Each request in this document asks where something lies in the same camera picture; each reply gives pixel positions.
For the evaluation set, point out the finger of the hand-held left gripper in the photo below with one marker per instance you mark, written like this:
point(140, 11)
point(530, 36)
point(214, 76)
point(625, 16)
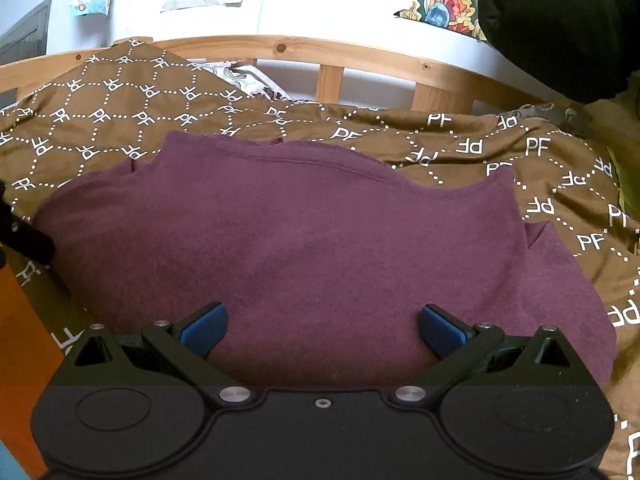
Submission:
point(27, 242)

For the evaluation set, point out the floral pillow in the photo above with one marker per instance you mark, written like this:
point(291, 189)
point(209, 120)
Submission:
point(250, 80)

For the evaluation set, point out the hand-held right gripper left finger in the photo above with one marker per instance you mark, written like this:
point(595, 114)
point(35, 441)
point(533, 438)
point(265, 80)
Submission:
point(202, 329)

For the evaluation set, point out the black puffer jacket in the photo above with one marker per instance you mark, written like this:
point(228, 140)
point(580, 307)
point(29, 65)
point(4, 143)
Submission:
point(550, 20)

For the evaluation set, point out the brown patterned blanket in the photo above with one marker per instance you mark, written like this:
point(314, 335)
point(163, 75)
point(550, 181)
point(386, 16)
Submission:
point(450, 135)

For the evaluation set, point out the floral bed sheet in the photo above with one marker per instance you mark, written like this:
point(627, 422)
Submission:
point(550, 112)

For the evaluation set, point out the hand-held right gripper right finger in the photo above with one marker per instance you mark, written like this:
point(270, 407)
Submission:
point(441, 329)

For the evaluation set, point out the maroon long-sleeved shirt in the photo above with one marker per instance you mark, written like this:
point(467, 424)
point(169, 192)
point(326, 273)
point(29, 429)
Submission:
point(310, 245)

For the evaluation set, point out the wooden bed frame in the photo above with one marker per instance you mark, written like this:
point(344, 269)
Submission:
point(300, 50)

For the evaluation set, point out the yellow-green cloth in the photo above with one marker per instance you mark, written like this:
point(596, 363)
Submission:
point(627, 195)

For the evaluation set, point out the dark wall panel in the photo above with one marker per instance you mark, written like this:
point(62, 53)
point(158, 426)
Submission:
point(25, 35)

